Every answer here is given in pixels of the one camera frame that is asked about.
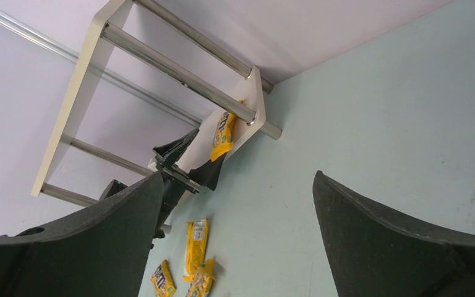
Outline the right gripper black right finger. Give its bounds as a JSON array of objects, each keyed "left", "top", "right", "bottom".
[{"left": 312, "top": 171, "right": 475, "bottom": 296}]

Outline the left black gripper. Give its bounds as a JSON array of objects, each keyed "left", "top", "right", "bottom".
[{"left": 151, "top": 128, "right": 226, "bottom": 194}]

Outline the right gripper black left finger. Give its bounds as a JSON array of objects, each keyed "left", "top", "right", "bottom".
[{"left": 0, "top": 174, "right": 164, "bottom": 296}]

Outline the yellow M&M bag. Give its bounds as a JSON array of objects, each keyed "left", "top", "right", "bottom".
[
  {"left": 186, "top": 259, "right": 215, "bottom": 297},
  {"left": 150, "top": 259, "right": 176, "bottom": 297},
  {"left": 210, "top": 111, "right": 238, "bottom": 162}
]

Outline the yellow candy bag barcode up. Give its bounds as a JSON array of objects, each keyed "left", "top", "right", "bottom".
[{"left": 182, "top": 218, "right": 209, "bottom": 282}]

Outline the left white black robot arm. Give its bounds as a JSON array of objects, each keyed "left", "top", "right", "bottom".
[{"left": 99, "top": 128, "right": 224, "bottom": 251}]

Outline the white two-tier metal shelf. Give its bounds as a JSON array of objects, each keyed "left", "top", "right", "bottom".
[{"left": 30, "top": 0, "right": 283, "bottom": 208}]

